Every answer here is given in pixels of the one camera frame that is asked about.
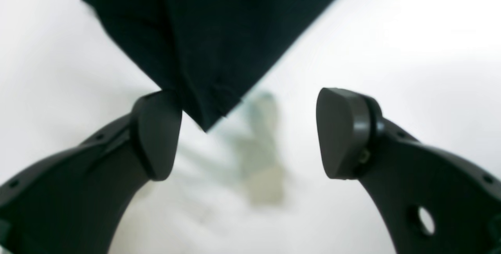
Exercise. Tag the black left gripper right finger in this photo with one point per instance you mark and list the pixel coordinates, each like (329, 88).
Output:
(431, 201)

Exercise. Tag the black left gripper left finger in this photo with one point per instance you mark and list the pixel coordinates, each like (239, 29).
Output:
(72, 202)

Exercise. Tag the black printed T-shirt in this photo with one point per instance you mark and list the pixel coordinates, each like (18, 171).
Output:
(211, 52)

